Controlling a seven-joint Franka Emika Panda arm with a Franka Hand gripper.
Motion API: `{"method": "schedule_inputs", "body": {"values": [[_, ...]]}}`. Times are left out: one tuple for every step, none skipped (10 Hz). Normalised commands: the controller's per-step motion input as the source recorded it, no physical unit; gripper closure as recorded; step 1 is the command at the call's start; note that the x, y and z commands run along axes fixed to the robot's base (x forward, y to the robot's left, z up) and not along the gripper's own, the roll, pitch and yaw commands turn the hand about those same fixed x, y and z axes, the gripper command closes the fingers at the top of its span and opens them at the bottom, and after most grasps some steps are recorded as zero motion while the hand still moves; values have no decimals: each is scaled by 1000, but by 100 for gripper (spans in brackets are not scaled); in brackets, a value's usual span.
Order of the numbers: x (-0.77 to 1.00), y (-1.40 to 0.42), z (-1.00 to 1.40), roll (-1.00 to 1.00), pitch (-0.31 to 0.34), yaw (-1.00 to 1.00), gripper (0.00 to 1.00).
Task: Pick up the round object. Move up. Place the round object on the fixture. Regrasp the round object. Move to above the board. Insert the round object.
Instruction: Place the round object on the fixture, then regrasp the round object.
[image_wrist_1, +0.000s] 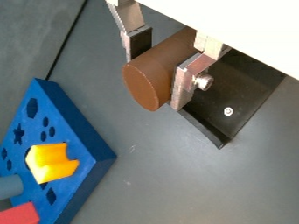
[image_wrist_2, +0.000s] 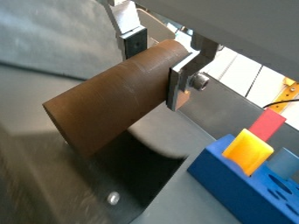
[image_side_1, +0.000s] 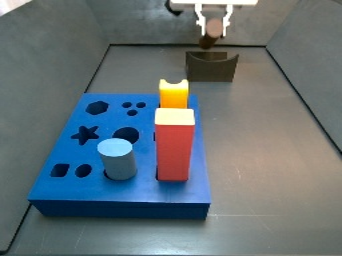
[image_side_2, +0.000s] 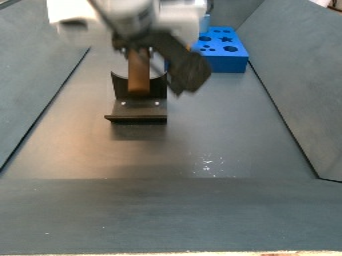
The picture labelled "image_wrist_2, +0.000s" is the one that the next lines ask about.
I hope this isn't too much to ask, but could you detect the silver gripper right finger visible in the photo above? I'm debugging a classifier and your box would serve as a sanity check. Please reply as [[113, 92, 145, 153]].
[[165, 33, 219, 111]]

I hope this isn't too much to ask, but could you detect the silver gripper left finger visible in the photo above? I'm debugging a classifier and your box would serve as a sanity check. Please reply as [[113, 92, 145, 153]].
[[97, 0, 146, 60]]

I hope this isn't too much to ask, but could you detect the brown wooden cylinder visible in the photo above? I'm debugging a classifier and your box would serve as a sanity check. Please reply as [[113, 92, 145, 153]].
[[42, 39, 188, 157]]

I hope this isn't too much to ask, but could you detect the red rectangular block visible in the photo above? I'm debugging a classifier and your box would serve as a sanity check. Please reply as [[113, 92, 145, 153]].
[[248, 108, 285, 142]]

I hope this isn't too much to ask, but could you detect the yellow notched block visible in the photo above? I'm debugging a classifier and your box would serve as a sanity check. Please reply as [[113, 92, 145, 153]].
[[221, 129, 275, 176]]

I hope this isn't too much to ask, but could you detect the light blue cylinder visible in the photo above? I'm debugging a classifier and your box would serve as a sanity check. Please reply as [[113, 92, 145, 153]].
[[267, 148, 299, 179]]

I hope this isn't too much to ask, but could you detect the dark grey curved cradle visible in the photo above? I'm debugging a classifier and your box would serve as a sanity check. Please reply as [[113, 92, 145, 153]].
[[57, 131, 184, 224]]

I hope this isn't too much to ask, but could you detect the blue foam shape-sorter block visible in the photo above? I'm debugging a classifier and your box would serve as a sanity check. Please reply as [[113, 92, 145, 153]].
[[188, 135, 299, 224]]

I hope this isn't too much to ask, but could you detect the black cable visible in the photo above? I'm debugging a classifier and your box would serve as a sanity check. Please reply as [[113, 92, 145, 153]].
[[261, 98, 299, 110]]

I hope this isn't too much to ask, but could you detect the yellow metal frame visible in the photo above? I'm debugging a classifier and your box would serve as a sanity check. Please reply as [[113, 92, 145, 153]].
[[269, 77, 299, 114]]

